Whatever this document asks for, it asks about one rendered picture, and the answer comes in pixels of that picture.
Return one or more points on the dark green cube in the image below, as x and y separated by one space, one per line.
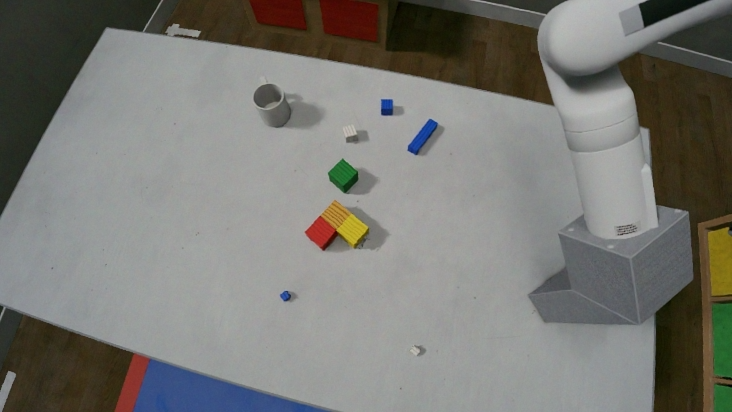
343 176

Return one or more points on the white mug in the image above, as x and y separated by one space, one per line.
268 95

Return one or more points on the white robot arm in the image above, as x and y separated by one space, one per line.
598 112

